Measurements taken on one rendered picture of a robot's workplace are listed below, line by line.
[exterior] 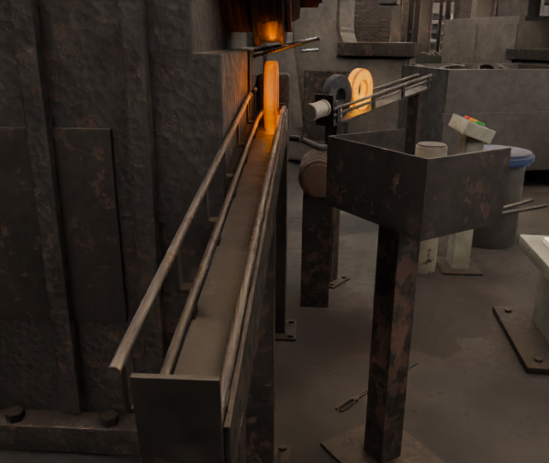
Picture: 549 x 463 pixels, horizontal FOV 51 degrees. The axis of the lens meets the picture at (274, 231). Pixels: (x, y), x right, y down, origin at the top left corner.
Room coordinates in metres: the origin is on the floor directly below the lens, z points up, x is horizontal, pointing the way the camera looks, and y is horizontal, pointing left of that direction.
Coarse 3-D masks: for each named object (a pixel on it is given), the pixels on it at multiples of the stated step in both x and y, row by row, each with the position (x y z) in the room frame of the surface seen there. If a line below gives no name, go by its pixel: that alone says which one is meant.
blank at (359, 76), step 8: (352, 72) 2.17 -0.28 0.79; (360, 72) 2.16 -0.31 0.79; (368, 72) 2.21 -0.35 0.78; (352, 80) 2.14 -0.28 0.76; (360, 80) 2.16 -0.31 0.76; (368, 80) 2.21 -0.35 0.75; (352, 88) 2.12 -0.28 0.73; (360, 88) 2.23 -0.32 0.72; (368, 88) 2.21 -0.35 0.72; (352, 96) 2.13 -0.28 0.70; (360, 96) 2.21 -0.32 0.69
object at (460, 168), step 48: (336, 144) 1.08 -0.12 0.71; (384, 144) 1.18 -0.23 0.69; (336, 192) 1.08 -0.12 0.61; (384, 192) 0.96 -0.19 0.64; (432, 192) 0.89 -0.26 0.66; (480, 192) 0.95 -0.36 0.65; (384, 240) 1.06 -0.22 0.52; (384, 288) 1.05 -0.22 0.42; (384, 336) 1.04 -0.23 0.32; (384, 384) 1.03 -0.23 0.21; (384, 432) 1.03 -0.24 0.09
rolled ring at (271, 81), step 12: (264, 72) 1.52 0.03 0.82; (276, 72) 1.52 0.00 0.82; (264, 84) 1.50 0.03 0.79; (276, 84) 1.52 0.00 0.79; (264, 96) 1.49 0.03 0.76; (276, 96) 1.64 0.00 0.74; (264, 108) 1.50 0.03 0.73; (276, 108) 1.63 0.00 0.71; (264, 120) 1.51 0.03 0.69; (276, 120) 1.53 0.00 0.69
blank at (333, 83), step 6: (330, 78) 2.04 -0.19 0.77; (336, 78) 2.04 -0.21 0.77; (342, 78) 2.07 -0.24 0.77; (330, 84) 2.02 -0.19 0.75; (336, 84) 2.04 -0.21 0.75; (342, 84) 2.07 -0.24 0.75; (348, 84) 2.10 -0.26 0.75; (324, 90) 2.02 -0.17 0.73; (330, 90) 2.01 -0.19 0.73; (336, 90) 2.04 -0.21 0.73; (342, 90) 2.08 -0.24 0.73; (348, 90) 2.10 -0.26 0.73; (342, 96) 2.09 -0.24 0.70; (348, 96) 2.10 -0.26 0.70; (342, 102) 2.09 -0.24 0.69; (348, 102) 2.10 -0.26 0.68; (342, 108) 2.07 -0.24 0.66; (342, 114) 2.08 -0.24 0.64
